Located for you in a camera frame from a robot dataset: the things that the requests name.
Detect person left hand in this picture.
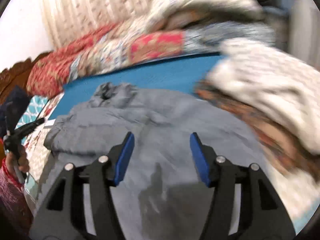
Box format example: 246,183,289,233
5,146,29,179

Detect red knitted sleeve forearm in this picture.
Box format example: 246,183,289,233
1,158,33,235

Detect carved wooden headboard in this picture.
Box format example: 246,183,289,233
0,51,51,104

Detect white knitted blanket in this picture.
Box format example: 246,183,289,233
206,38,319,155

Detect grey quilted down jacket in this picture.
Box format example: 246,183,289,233
37,83,267,239

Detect teal white lattice pillow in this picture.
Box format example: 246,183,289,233
16,96,48,128

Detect cream patterned comforter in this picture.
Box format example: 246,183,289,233
144,0,264,33

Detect beige floral curtain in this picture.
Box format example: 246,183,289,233
40,0,152,48

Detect red floral patchwork quilt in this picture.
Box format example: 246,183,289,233
26,21,276,99

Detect white standing appliance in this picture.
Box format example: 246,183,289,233
289,0,319,69

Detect blue mesh bed mat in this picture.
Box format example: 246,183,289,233
49,54,223,120

